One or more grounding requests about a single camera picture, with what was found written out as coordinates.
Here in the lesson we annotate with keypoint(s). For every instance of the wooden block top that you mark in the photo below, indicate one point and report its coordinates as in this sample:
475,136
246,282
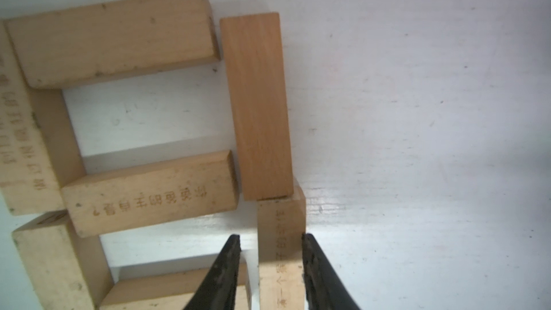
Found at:
254,64

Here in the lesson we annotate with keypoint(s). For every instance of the wooden block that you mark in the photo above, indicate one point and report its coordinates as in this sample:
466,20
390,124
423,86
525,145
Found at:
152,194
281,224
113,40
159,285
39,150
254,64

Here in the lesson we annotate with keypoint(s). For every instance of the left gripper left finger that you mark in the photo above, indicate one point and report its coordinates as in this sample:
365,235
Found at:
218,289

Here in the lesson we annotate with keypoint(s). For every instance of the wooden block numbered 67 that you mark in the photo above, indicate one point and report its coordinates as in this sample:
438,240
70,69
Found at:
66,271

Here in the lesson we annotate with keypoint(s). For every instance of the wooden block bottom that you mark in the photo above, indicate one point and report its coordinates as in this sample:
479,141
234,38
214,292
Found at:
281,224

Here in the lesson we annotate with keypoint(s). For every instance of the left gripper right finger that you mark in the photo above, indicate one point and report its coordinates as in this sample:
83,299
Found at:
324,289

